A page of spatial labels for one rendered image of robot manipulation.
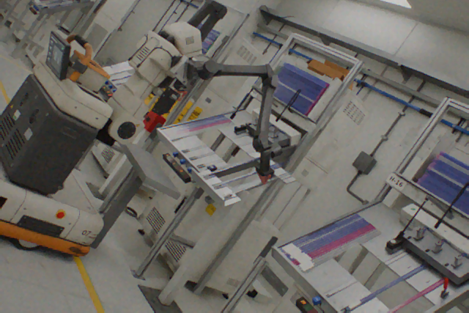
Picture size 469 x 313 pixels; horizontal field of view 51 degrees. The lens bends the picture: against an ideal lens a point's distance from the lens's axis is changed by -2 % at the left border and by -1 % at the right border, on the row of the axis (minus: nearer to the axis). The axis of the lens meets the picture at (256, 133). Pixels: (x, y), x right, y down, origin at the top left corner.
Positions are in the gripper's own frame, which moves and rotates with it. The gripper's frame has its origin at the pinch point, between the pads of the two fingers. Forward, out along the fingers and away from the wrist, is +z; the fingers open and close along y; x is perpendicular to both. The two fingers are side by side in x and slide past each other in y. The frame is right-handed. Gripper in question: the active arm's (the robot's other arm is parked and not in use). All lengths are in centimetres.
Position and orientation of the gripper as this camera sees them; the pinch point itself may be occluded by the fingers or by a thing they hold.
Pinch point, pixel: (264, 182)
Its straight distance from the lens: 274.2
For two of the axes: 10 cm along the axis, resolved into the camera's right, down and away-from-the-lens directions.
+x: -8.2, 2.5, -5.1
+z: -0.4, 8.7, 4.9
